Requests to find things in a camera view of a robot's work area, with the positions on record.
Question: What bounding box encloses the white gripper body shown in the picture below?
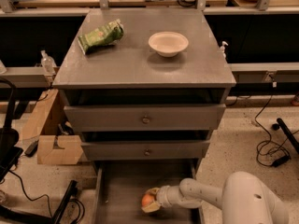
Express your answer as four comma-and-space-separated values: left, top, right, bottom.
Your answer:
156, 186, 172, 208

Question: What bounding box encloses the orange fruit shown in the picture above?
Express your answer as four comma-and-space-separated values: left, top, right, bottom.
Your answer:
141, 193, 155, 207

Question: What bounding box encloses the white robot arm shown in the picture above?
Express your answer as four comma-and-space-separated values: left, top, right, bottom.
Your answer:
141, 172, 289, 224

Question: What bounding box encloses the grey open bottom drawer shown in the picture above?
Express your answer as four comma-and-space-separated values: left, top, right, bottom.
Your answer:
92, 160, 204, 224

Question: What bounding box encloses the grey drawer cabinet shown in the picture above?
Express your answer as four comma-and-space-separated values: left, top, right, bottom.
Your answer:
51, 8, 236, 170

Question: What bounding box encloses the wooden block piece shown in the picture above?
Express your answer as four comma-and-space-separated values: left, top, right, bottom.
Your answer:
37, 135, 83, 165

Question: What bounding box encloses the black power brick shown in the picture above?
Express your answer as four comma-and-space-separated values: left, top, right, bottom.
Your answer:
24, 141, 38, 157

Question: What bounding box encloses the white bowl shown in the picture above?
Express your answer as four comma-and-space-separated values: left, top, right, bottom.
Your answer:
149, 32, 189, 58

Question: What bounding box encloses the black chair base left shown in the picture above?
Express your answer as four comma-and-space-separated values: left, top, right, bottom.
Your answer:
0, 77, 23, 181

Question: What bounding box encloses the white pump bottle right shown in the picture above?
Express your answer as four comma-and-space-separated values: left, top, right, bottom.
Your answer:
220, 41, 229, 59

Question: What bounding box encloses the green snack bag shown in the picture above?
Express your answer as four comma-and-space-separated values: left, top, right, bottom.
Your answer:
78, 20, 124, 54

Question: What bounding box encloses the clear sanitizer bottle left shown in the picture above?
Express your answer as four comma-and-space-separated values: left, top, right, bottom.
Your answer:
40, 50, 56, 74

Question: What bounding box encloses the black floor cable left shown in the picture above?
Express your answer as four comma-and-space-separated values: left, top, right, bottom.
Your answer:
0, 170, 86, 224

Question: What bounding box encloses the black cable with adapter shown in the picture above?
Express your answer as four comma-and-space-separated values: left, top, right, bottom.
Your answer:
254, 75, 299, 169

